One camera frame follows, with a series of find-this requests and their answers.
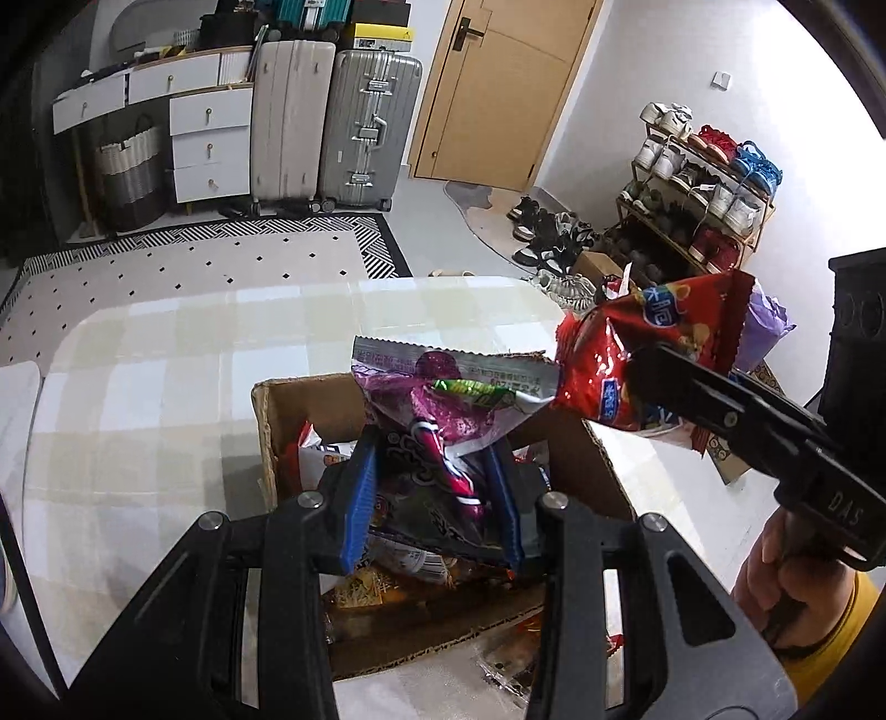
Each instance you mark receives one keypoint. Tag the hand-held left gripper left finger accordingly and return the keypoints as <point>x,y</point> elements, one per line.
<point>360,491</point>

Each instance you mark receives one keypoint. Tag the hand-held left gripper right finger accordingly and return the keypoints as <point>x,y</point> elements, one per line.
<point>509,519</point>

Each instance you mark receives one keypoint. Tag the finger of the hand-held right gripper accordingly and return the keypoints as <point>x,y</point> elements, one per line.
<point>699,394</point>
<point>796,410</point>

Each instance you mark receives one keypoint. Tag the large red snack bag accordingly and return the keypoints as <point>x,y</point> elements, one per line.
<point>602,346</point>

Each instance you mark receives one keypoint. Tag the purple snack packet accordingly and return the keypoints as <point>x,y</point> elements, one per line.
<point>443,408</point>

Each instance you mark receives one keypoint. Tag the person's right forearm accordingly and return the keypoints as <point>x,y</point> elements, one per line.
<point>841,637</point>

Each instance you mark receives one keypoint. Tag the person's right hand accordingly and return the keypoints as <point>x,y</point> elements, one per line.
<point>758,574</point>

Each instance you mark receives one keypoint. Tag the dark snack packet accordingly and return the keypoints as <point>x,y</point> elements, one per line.
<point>429,526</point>

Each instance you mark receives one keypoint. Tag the purple bag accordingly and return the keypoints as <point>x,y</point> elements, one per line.
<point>761,332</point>

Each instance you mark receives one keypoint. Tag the colourful plastic bag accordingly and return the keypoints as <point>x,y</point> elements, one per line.
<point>618,284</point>

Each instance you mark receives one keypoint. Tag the clear plastic snack packet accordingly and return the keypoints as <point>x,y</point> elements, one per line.
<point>516,658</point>

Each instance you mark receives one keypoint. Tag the small brown cardboard box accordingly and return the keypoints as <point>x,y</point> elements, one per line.
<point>592,266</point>

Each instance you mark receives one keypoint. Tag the gold metal shoe rack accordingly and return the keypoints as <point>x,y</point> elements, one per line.
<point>760,221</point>

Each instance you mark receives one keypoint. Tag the rows of assorted shoes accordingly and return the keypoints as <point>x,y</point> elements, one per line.
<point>737,208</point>

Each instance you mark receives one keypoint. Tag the cluster of black white sneakers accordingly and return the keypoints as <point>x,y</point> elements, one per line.
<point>554,239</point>

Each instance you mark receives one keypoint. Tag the checked beige tablecloth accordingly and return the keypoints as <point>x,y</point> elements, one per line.
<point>173,388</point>

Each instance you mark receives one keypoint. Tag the black white patterned rug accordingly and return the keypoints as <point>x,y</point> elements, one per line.
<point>207,270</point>

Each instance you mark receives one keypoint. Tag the grey door mat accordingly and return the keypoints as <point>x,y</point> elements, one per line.
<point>477,208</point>

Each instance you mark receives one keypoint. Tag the wooden door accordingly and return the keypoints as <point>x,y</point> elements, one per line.
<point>498,90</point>

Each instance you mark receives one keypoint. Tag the silver suitcase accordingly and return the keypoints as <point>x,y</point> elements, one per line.
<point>367,124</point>

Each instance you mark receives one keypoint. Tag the beige suitcase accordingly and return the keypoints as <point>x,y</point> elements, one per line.
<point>291,118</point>

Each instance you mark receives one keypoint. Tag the woven laundry basket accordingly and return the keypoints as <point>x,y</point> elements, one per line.
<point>131,180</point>

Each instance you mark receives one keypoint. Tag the white drawer desk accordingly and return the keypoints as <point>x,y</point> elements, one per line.
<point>207,111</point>

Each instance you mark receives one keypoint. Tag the black yellow shoe box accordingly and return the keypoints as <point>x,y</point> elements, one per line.
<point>381,38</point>

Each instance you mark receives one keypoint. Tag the black bag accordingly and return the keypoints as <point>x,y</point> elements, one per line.
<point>228,31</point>

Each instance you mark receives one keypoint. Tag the dark wardrobe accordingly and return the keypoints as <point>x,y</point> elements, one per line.
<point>34,138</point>

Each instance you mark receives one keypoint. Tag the teal suitcase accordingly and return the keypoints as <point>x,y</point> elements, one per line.
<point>304,8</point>

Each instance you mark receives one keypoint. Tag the white framed mirror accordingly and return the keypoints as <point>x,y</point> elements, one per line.
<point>138,31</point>

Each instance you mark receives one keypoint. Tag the white light switch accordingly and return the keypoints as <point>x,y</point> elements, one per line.
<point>721,80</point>

